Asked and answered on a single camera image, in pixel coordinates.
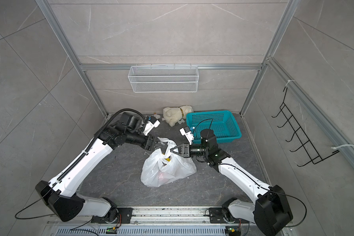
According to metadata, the white printed plastic bag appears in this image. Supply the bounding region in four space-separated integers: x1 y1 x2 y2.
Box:
141 138 197 187

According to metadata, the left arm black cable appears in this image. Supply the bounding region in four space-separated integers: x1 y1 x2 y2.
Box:
14 108 147 220

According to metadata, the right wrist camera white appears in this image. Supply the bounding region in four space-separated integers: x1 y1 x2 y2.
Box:
180 126 194 145

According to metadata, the white wire mesh basket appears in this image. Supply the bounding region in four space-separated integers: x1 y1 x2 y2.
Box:
128 65 199 93

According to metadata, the black wire hook rack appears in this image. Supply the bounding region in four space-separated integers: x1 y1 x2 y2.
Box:
271 87 340 167

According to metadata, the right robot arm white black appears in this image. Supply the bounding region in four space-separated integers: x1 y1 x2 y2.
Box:
170 126 293 236

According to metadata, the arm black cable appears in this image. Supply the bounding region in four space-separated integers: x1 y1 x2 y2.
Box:
191 118 307 228
14 108 147 220

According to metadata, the pink peach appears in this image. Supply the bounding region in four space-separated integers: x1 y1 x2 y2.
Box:
157 172 169 182

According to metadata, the white plush bear toy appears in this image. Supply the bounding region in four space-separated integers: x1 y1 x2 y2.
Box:
163 105 194 127

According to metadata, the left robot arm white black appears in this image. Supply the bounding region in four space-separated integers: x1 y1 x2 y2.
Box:
35 109 163 223

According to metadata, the teal plastic basket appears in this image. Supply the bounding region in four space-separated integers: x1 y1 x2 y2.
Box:
186 111 242 144

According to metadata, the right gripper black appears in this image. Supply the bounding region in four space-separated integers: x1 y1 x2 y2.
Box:
171 143 209 159

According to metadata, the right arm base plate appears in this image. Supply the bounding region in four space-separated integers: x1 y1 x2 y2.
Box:
205 207 251 224

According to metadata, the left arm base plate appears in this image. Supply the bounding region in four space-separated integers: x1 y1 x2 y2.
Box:
90 207 133 224

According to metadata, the aluminium mounting rail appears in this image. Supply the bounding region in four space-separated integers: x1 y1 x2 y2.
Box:
47 206 293 227

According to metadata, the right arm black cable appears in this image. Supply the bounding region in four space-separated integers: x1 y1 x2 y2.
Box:
191 118 307 228

